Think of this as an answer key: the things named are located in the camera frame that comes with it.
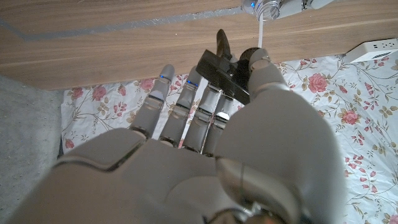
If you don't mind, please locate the white power strip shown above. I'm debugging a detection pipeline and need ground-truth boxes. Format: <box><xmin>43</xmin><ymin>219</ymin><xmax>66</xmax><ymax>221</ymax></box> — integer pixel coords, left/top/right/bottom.
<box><xmin>343</xmin><ymin>38</ymin><xmax>398</xmax><ymax>64</ymax></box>

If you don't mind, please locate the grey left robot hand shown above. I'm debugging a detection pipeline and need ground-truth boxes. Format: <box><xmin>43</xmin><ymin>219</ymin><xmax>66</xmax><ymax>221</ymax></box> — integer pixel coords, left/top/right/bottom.
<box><xmin>276</xmin><ymin>0</ymin><xmax>337</xmax><ymax>19</ymax></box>

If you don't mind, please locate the black pump spray head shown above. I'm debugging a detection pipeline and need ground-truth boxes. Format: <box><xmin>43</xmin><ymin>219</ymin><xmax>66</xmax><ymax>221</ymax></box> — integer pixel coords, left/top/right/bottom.
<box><xmin>195</xmin><ymin>12</ymin><xmax>270</xmax><ymax>105</ymax></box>

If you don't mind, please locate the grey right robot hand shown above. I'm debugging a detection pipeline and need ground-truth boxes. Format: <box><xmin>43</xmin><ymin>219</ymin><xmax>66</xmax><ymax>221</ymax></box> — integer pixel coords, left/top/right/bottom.
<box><xmin>6</xmin><ymin>48</ymin><xmax>346</xmax><ymax>224</ymax></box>

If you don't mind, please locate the floral backdrop cloth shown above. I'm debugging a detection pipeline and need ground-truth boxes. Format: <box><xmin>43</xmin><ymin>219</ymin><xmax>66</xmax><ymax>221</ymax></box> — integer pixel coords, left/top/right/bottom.
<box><xmin>59</xmin><ymin>53</ymin><xmax>398</xmax><ymax>224</ymax></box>

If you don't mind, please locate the clear plastic dispenser bottle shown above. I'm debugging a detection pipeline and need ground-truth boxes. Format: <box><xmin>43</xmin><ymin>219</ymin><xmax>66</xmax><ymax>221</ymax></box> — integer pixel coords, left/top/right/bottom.
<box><xmin>241</xmin><ymin>0</ymin><xmax>281</xmax><ymax>23</ymax></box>

